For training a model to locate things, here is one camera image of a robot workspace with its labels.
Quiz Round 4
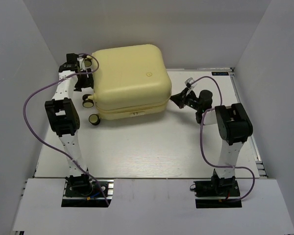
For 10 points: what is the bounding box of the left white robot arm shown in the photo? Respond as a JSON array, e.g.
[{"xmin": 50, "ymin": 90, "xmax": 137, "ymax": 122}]
[{"xmin": 45, "ymin": 63, "xmax": 94, "ymax": 195}]

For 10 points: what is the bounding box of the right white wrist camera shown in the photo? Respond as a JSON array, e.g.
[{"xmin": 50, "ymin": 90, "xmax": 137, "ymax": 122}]
[{"xmin": 185, "ymin": 77, "xmax": 196, "ymax": 90}]

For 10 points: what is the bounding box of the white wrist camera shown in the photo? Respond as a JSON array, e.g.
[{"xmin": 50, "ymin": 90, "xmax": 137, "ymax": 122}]
[
  {"xmin": 185, "ymin": 77, "xmax": 196, "ymax": 90},
  {"xmin": 78, "ymin": 57, "xmax": 86, "ymax": 72}
]

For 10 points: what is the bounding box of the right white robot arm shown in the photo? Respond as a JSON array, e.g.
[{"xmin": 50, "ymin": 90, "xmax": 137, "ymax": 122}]
[{"xmin": 170, "ymin": 88, "xmax": 255, "ymax": 195}]

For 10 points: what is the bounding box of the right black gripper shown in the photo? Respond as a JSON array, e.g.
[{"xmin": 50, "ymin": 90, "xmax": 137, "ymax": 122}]
[{"xmin": 169, "ymin": 87, "xmax": 201, "ymax": 111}]

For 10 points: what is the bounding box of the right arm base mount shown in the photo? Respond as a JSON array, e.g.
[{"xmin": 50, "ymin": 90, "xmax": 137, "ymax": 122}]
[{"xmin": 190, "ymin": 181, "xmax": 242, "ymax": 209}]

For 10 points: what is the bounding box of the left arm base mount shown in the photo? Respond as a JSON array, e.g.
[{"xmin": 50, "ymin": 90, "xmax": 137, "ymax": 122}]
[{"xmin": 61, "ymin": 180, "xmax": 114, "ymax": 208}]

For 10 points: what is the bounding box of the yellow suitcase with black lining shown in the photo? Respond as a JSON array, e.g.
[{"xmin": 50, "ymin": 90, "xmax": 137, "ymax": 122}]
[{"xmin": 82, "ymin": 44, "xmax": 172, "ymax": 125}]

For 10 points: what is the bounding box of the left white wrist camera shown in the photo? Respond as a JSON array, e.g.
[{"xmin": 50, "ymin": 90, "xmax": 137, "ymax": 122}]
[{"xmin": 78, "ymin": 57, "xmax": 86, "ymax": 72}]

